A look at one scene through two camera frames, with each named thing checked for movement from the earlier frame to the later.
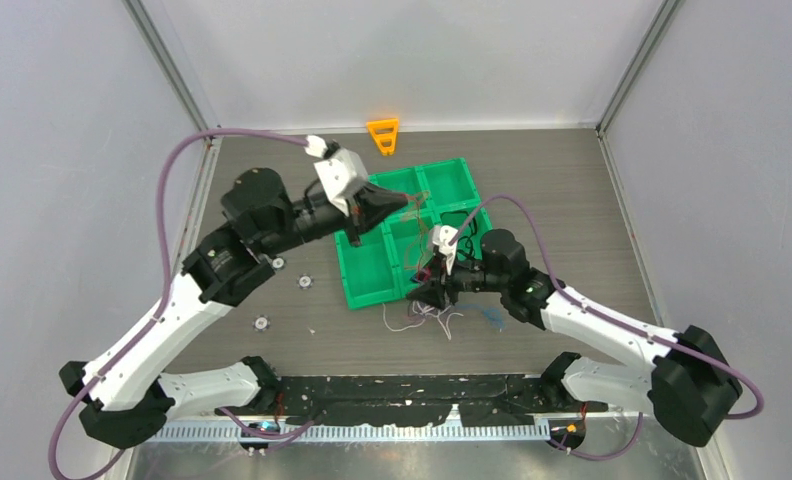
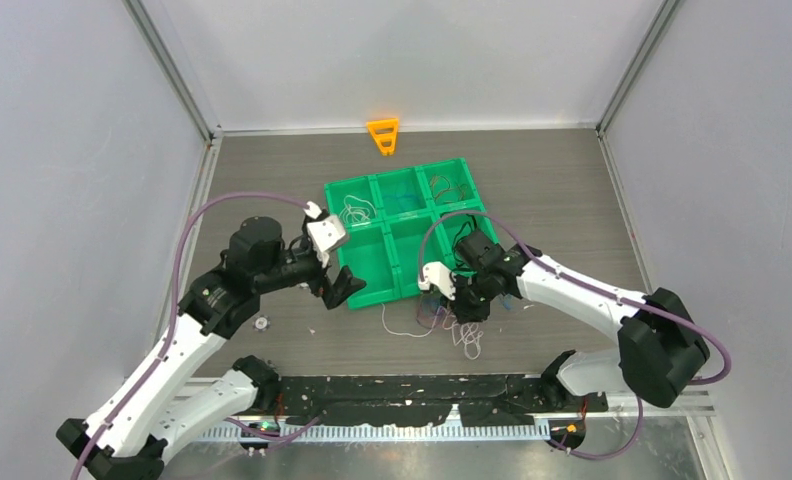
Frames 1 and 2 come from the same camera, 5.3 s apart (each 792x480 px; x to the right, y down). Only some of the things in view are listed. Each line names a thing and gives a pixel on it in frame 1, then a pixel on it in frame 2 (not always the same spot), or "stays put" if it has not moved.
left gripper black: (367, 206) → (341, 288)
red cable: (415, 257) → (439, 184)
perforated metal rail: (283, 433) stays put
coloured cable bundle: (491, 313) → (462, 333)
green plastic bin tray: (391, 253) stays put
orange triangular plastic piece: (385, 134) stays put
